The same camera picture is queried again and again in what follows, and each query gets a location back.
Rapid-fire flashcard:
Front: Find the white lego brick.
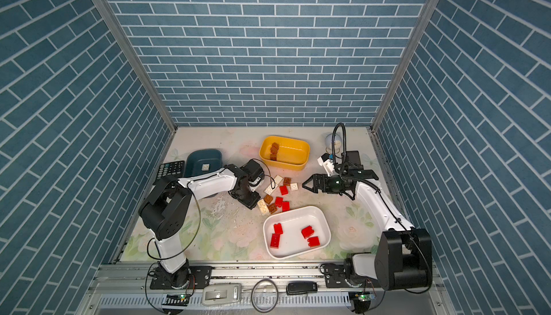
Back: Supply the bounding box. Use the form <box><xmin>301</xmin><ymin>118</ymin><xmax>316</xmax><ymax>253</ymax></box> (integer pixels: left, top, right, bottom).
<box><xmin>265</xmin><ymin>175</ymin><xmax>283</xmax><ymax>195</ymax></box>

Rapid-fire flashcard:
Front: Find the red lego brick lowest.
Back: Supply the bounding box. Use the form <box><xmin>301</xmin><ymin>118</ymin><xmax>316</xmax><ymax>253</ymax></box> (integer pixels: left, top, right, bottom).
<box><xmin>282</xmin><ymin>201</ymin><xmax>291</xmax><ymax>212</ymax></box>

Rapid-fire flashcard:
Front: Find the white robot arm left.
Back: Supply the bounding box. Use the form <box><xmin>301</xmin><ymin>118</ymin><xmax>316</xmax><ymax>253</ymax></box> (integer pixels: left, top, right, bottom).
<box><xmin>139</xmin><ymin>159</ymin><xmax>268</xmax><ymax>276</ymax></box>

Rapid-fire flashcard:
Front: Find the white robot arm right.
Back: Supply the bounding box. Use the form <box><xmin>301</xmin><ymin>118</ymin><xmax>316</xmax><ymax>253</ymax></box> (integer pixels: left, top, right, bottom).
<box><xmin>302</xmin><ymin>174</ymin><xmax>433</xmax><ymax>294</ymax></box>

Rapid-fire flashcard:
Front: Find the yellow plastic bin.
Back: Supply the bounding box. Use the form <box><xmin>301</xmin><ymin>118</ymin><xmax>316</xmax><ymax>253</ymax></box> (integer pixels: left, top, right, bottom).
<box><xmin>259</xmin><ymin>136</ymin><xmax>311</xmax><ymax>171</ymax></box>

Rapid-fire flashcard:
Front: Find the dark teal plastic bin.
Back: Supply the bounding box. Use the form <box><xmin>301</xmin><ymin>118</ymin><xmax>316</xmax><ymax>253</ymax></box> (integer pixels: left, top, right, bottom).
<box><xmin>184</xmin><ymin>149</ymin><xmax>222</xmax><ymax>177</ymax></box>

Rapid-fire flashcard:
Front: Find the white plastic bin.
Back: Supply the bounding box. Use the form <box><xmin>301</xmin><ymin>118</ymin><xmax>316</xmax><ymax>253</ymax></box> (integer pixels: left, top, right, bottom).
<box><xmin>263</xmin><ymin>205</ymin><xmax>331</xmax><ymax>260</ymax></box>

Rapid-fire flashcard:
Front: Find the black calculator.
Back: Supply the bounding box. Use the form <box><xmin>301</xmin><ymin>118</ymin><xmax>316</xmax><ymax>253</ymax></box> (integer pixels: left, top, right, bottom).
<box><xmin>155</xmin><ymin>160</ymin><xmax>185</xmax><ymax>182</ymax></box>

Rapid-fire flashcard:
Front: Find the black key fob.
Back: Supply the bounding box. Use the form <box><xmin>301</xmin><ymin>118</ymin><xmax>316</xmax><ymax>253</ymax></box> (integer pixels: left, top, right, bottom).
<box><xmin>286</xmin><ymin>281</ymin><xmax>318</xmax><ymax>296</ymax></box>

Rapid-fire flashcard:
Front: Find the grey plastic box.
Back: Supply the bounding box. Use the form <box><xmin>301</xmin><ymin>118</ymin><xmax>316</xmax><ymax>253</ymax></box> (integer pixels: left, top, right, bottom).
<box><xmin>202</xmin><ymin>283</ymin><xmax>242</xmax><ymax>306</ymax></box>

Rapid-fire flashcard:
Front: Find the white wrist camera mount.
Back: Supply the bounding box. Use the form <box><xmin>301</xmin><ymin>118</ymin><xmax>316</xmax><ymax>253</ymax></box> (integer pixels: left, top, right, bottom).
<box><xmin>317</xmin><ymin>153</ymin><xmax>336</xmax><ymax>177</ymax></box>

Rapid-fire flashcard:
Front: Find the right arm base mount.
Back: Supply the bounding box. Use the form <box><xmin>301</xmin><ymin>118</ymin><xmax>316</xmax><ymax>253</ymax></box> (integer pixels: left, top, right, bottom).
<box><xmin>318</xmin><ymin>263</ymin><xmax>380</xmax><ymax>289</ymax></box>

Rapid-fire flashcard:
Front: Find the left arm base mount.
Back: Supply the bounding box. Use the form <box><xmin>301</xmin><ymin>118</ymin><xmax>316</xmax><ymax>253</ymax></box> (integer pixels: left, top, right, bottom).
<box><xmin>148</xmin><ymin>264</ymin><xmax>213</xmax><ymax>290</ymax></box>

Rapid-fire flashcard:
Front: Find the black cable loop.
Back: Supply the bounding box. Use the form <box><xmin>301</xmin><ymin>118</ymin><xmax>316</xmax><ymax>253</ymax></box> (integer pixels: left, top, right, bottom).
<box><xmin>250</xmin><ymin>278</ymin><xmax>280</xmax><ymax>314</ymax></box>

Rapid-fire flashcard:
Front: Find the aluminium rail base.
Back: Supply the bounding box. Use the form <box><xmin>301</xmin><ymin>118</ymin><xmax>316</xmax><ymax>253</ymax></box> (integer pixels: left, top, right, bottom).
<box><xmin>77</xmin><ymin>261</ymin><xmax>455</xmax><ymax>314</ymax></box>

